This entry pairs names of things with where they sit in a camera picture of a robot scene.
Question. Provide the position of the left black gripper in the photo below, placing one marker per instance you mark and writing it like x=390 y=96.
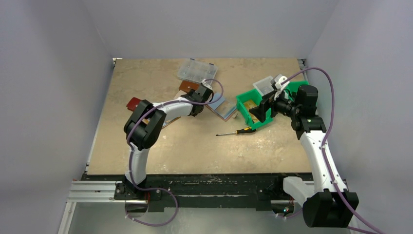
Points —
x=200 y=93

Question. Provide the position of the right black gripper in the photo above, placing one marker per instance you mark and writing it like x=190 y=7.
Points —
x=271 y=104

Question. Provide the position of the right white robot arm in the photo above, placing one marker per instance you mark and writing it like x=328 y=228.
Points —
x=328 y=202

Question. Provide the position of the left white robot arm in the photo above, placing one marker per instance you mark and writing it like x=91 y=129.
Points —
x=144 y=126

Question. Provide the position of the brown leather card holder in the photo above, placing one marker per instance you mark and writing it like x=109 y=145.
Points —
x=187 y=86

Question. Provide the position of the open pink card holder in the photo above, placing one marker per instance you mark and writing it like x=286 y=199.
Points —
x=223 y=108

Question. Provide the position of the open orange card holder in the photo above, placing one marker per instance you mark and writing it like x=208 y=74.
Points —
x=165 y=124

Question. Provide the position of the red leather card holder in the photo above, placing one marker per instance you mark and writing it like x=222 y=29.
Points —
x=133 y=103

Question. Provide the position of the green bin with yellow items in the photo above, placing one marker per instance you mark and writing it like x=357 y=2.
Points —
x=247 y=101

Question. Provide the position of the black yellow screwdriver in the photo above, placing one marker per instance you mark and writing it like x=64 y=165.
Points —
x=247 y=130

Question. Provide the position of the clear plastic organizer box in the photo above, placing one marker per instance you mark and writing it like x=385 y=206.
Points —
x=195 y=71

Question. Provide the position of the white plastic bin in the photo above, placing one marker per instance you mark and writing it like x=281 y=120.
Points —
x=264 y=85

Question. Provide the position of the green bin with black item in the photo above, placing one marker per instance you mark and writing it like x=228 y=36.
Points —
x=292 y=88

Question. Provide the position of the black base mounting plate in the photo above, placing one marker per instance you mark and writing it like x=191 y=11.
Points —
x=262 y=191

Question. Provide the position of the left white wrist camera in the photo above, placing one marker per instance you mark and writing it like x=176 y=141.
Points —
x=207 y=83

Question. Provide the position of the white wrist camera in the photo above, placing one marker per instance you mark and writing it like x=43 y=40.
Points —
x=280 y=84
x=207 y=83

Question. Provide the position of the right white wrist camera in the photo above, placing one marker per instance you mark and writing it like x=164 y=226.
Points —
x=280 y=84

